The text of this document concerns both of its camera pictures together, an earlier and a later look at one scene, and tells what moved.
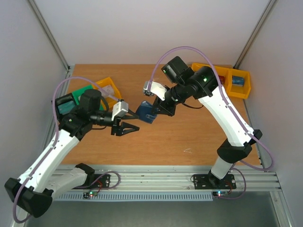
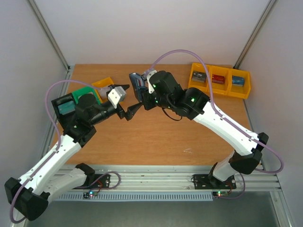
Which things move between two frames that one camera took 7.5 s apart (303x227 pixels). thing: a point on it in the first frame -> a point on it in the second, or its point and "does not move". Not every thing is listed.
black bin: (64, 105) does not move
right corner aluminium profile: (254, 34) does not move
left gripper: (120, 129) -> (130, 112)
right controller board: (218, 194) does not move
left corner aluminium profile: (51, 36) does not move
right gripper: (163, 105) -> (144, 99)
